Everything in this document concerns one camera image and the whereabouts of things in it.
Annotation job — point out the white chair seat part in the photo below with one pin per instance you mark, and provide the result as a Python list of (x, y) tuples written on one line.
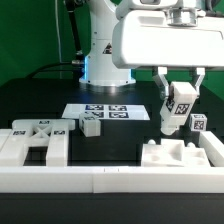
[(173, 153)]

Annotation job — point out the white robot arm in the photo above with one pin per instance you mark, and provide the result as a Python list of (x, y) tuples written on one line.
[(100, 71)]

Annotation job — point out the white chair back part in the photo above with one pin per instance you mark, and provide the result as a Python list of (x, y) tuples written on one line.
[(24, 134)]

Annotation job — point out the white sheet with fiducial tags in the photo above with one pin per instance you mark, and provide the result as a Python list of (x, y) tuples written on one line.
[(107, 111)]

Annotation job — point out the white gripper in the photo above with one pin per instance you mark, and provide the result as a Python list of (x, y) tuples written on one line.
[(168, 33)]

